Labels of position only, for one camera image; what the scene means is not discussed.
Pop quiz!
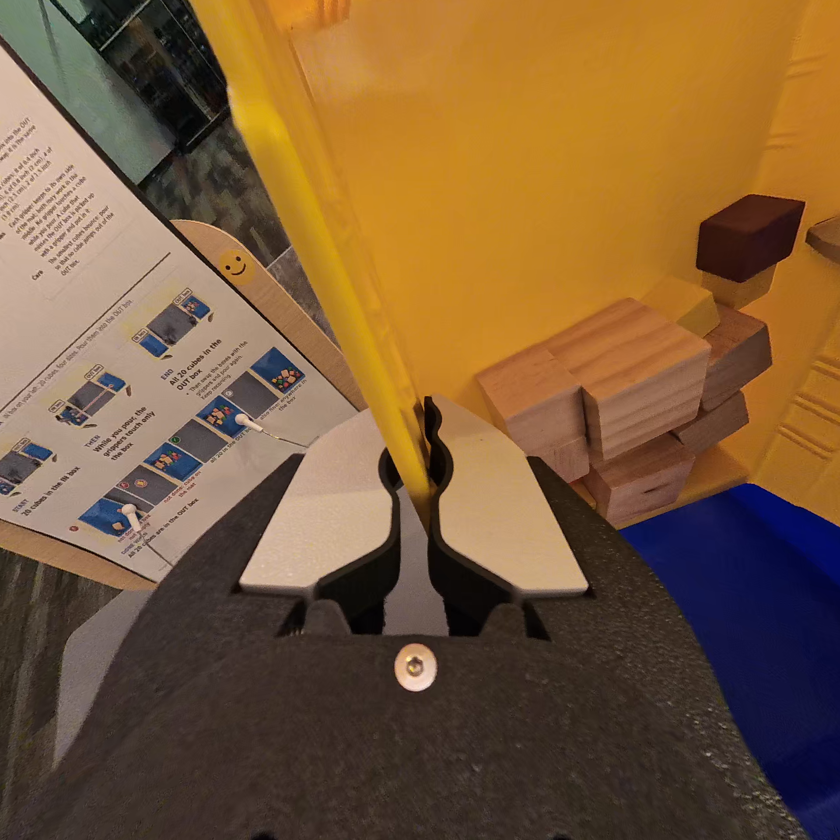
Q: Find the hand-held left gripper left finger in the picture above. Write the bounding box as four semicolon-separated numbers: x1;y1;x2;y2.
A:
238;407;401;598

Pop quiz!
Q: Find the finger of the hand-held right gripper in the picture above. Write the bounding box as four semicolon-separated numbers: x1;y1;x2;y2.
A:
806;218;840;266

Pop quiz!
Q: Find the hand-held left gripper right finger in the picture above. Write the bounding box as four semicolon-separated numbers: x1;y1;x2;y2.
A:
424;394;591;598

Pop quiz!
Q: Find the pile of coloured wooden cubes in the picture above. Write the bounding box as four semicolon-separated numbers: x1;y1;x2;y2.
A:
476;193;807;526

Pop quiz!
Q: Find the blue plastic box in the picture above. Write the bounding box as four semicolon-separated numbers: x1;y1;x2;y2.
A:
620;484;840;840

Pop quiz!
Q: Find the yellow plastic box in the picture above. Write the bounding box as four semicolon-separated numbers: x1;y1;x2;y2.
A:
190;0;840;529

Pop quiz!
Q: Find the instruction sign on stand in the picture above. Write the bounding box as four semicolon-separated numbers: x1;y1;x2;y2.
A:
0;220;368;592

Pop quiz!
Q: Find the yellow smiley sticker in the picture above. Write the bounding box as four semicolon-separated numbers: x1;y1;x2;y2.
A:
218;249;257;286

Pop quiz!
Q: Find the printed instruction sheet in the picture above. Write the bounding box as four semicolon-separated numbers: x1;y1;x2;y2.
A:
0;36;361;585

